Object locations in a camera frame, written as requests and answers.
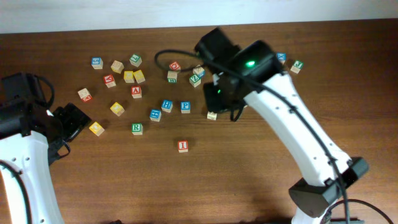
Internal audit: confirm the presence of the red I block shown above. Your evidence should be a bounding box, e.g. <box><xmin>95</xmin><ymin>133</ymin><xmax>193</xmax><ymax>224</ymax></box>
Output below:
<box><xmin>177</xmin><ymin>140</ymin><xmax>188</xmax><ymax>153</ymax></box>

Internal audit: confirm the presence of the green R block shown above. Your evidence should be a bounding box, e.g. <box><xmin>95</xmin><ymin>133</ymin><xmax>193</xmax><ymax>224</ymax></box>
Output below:
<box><xmin>131</xmin><ymin>123</ymin><xmax>143</xmax><ymax>135</ymax></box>

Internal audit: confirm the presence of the red A block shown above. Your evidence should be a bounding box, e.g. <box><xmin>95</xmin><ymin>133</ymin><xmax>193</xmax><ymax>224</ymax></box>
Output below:
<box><xmin>131</xmin><ymin>86</ymin><xmax>142</xmax><ymax>98</ymax></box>

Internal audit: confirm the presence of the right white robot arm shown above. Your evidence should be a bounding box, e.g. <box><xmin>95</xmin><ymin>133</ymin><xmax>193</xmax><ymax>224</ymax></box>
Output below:
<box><xmin>195</xmin><ymin>28</ymin><xmax>369</xmax><ymax>223</ymax></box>

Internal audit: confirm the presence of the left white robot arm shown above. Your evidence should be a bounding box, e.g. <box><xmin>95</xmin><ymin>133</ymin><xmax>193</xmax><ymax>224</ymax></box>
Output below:
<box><xmin>1</xmin><ymin>73</ymin><xmax>91</xmax><ymax>223</ymax></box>

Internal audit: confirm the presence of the plain wooden block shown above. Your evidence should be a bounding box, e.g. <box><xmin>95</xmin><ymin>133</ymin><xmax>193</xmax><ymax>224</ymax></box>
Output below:
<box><xmin>207</xmin><ymin>111</ymin><xmax>217</xmax><ymax>120</ymax></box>

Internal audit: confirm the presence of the yellow block far left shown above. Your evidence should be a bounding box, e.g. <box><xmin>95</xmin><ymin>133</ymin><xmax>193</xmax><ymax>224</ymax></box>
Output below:
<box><xmin>89</xmin><ymin>121</ymin><xmax>104</xmax><ymax>136</ymax></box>

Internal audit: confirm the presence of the red side wooden block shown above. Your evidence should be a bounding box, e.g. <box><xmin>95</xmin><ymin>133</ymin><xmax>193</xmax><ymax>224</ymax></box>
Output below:
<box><xmin>78</xmin><ymin>88</ymin><xmax>93</xmax><ymax>102</ymax></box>

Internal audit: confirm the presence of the green Z block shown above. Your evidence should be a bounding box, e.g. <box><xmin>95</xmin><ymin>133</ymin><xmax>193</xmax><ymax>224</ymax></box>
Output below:
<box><xmin>189</xmin><ymin>74</ymin><xmax>201</xmax><ymax>88</ymax></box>

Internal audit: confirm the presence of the plain block blue side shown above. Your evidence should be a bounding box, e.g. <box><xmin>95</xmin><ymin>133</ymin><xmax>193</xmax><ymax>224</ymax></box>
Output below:
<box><xmin>193</xmin><ymin>65</ymin><xmax>205</xmax><ymax>78</ymax></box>

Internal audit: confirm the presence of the blue P block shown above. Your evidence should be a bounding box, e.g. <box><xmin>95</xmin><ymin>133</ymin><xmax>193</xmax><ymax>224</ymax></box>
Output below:
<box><xmin>180</xmin><ymin>101</ymin><xmax>191</xmax><ymax>113</ymax></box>

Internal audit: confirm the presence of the yellow O block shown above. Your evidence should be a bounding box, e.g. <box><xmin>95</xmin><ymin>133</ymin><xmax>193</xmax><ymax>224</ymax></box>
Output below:
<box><xmin>110</xmin><ymin>102</ymin><xmax>125</xmax><ymax>116</ymax></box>

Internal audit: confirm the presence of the red X block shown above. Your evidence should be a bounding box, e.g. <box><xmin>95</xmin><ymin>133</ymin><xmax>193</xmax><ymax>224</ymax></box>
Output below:
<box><xmin>103</xmin><ymin>75</ymin><xmax>116</xmax><ymax>88</ymax></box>

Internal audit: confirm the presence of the plain block green side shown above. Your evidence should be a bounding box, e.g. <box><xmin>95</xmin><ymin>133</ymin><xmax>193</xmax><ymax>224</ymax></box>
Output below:
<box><xmin>167</xmin><ymin>71</ymin><xmax>178</xmax><ymax>83</ymax></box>

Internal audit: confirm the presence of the red C block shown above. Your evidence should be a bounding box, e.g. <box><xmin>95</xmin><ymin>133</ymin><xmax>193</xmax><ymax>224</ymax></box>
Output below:
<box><xmin>169</xmin><ymin>61</ymin><xmax>181</xmax><ymax>71</ymax></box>

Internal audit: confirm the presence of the blue H block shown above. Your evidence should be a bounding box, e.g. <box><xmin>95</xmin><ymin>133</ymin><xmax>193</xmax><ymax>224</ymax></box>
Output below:
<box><xmin>161</xmin><ymin>100</ymin><xmax>173</xmax><ymax>113</ymax></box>

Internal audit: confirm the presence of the blue S block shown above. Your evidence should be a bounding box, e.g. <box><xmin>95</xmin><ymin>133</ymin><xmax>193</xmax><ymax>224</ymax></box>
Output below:
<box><xmin>91</xmin><ymin>57</ymin><xmax>103</xmax><ymax>70</ymax></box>

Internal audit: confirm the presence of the blue X block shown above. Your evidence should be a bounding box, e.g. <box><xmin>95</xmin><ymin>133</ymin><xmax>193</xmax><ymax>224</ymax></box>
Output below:
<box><xmin>276</xmin><ymin>52</ymin><xmax>287</xmax><ymax>64</ymax></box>

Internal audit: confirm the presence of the plain tan block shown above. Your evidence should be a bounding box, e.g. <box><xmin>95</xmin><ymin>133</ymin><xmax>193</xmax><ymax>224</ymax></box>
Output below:
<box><xmin>111</xmin><ymin>60</ymin><xmax>124</xmax><ymax>73</ymax></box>

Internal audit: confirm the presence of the blue block lower left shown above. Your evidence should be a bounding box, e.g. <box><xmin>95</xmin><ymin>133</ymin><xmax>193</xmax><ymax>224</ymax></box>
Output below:
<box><xmin>149</xmin><ymin>109</ymin><xmax>162</xmax><ymax>122</ymax></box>

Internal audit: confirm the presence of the yellow block left of pair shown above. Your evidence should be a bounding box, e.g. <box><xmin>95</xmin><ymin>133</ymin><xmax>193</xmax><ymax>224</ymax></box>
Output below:
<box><xmin>124</xmin><ymin>71</ymin><xmax>135</xmax><ymax>83</ymax></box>

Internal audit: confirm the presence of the yellow block of pair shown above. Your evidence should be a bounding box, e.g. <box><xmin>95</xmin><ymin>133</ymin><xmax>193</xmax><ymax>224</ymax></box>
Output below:
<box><xmin>133</xmin><ymin>70</ymin><xmax>146</xmax><ymax>83</ymax></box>
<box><xmin>124</xmin><ymin>71</ymin><xmax>135</xmax><ymax>83</ymax></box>

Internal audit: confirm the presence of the green J block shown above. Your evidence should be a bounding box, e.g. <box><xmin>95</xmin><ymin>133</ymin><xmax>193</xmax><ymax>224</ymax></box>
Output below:
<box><xmin>290</xmin><ymin>60</ymin><xmax>303</xmax><ymax>73</ymax></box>

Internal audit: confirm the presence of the yellow block right of pair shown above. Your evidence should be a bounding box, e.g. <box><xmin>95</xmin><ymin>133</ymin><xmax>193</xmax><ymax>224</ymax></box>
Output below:
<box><xmin>133</xmin><ymin>70</ymin><xmax>146</xmax><ymax>83</ymax></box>

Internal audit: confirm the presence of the green L block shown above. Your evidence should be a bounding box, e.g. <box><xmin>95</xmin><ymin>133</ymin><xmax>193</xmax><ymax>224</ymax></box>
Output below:
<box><xmin>129</xmin><ymin>54</ymin><xmax>142</xmax><ymax>67</ymax></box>

